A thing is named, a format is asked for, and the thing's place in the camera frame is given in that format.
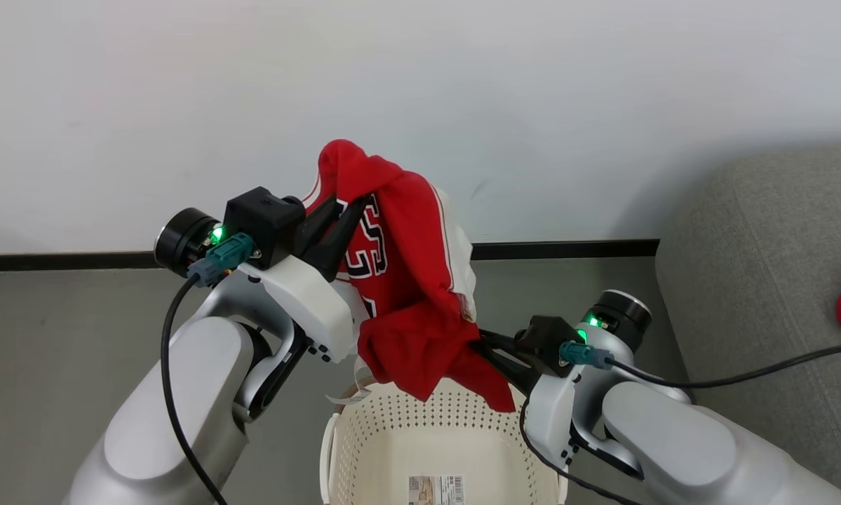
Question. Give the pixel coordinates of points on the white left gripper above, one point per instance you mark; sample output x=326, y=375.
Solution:
x=308, y=301

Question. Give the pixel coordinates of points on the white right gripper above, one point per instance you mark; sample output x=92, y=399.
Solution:
x=550, y=417

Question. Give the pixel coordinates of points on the red Bulls jersey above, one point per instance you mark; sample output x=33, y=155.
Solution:
x=413, y=280

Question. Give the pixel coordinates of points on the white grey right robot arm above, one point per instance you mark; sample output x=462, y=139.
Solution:
x=687, y=442

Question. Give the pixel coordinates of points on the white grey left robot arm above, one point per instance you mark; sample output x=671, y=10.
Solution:
x=175, y=400

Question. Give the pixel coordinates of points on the white perforated laundry basket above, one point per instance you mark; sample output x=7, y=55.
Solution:
x=448, y=442

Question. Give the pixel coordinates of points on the barcode sticker label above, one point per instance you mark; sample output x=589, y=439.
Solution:
x=435, y=490

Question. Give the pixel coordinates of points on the grey fabric sofa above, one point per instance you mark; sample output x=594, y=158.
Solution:
x=764, y=280

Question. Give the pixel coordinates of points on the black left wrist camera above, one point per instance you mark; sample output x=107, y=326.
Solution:
x=259, y=221

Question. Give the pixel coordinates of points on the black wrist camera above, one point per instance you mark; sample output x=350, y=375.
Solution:
x=602, y=319
x=259, y=221

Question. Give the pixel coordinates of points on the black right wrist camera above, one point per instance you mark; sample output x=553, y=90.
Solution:
x=602, y=319

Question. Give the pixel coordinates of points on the black wall baseboard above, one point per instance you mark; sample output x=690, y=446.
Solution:
x=55, y=261

